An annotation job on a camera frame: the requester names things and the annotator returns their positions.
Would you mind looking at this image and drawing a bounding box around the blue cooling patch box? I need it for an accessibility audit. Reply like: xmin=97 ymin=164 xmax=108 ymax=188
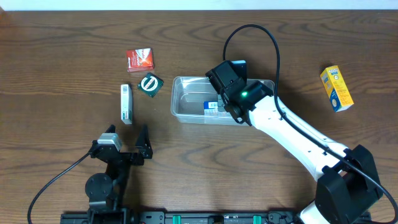
xmin=203 ymin=101 xmax=229 ymax=116

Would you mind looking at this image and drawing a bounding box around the clear plastic container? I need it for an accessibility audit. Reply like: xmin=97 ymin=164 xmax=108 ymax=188
xmin=170 ymin=77 xmax=274 ymax=126

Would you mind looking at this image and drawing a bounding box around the yellow cough syrup box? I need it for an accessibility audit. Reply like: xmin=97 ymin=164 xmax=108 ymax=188
xmin=320 ymin=65 xmax=354 ymax=112

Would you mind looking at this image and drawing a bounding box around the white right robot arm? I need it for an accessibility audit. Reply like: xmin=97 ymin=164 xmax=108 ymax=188
xmin=206 ymin=61 xmax=383 ymax=223

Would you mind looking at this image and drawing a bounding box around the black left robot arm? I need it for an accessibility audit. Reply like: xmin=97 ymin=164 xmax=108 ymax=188
xmin=85 ymin=124 xmax=153 ymax=224

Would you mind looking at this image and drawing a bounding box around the white Panadol box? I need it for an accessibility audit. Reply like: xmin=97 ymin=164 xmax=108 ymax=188
xmin=121 ymin=84 xmax=132 ymax=124

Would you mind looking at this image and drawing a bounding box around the green Zam-Buk box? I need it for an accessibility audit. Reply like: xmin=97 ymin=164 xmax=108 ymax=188
xmin=137 ymin=73 xmax=164 ymax=98

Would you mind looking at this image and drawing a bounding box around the red medicine box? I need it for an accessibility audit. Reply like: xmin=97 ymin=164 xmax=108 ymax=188
xmin=126 ymin=48 xmax=154 ymax=72

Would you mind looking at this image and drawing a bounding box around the black mounting rail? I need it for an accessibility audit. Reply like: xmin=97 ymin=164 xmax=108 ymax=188
xmin=60 ymin=211 xmax=301 ymax=224

